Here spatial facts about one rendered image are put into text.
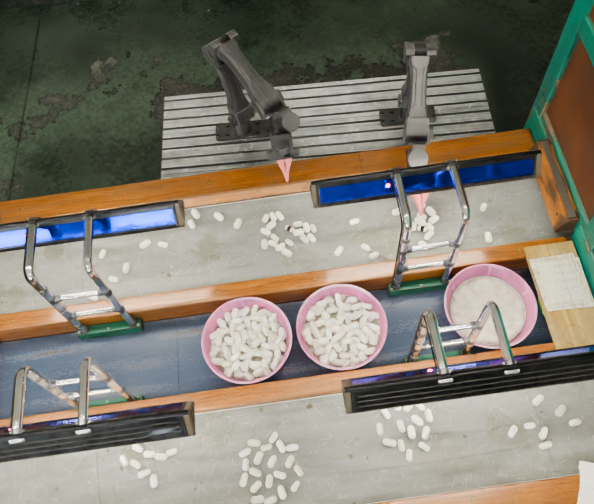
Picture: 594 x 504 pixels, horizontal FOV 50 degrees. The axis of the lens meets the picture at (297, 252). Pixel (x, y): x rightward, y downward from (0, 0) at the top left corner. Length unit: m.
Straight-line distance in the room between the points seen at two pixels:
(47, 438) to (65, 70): 2.54
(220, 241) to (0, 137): 1.83
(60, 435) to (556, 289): 1.39
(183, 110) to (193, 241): 0.61
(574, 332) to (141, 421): 1.20
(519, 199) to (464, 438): 0.79
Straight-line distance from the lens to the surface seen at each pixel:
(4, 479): 2.02
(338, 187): 1.71
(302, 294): 1.97
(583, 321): 2.00
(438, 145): 2.22
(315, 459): 1.81
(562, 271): 2.05
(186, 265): 2.05
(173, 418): 1.51
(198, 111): 2.48
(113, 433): 1.56
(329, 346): 1.89
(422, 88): 1.97
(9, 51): 4.02
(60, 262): 2.19
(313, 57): 3.53
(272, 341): 1.91
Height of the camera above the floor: 2.53
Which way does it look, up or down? 63 degrees down
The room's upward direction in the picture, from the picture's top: 8 degrees counter-clockwise
